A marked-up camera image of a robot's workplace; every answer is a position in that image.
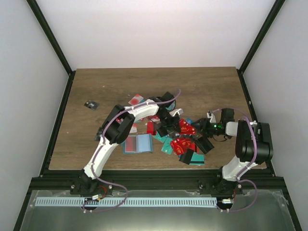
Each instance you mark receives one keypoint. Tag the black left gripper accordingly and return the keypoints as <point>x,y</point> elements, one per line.
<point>170,126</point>

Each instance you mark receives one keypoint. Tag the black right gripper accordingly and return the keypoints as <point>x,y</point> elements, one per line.
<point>202,121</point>

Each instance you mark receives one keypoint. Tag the blue leather card holder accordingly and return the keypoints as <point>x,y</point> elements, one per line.
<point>144,143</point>

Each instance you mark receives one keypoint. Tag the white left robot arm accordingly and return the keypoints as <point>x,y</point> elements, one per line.
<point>116,128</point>

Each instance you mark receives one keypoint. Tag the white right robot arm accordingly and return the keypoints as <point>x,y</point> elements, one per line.
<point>253,145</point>

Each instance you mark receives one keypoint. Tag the glossy red card back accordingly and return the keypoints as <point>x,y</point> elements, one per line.
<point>151,128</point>

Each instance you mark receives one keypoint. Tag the red VIP card centre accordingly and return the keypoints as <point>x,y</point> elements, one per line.
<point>181,145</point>

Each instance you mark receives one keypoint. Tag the teal card with stripe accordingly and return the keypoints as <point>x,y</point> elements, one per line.
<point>197,159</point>

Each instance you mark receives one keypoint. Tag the white red circle card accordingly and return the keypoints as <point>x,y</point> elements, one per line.
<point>137,99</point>

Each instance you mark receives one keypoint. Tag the small black card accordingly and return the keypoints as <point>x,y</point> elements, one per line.
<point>91,104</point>

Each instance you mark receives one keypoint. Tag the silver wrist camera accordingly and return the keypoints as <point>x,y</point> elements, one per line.
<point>176,112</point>
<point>211,117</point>

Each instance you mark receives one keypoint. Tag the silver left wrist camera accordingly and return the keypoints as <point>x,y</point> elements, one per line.
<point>176,112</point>

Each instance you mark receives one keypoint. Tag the black aluminium frame rail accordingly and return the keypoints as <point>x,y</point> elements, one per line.
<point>208,181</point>

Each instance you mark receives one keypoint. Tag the light blue slotted rail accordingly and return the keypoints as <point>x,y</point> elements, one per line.
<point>129,202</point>

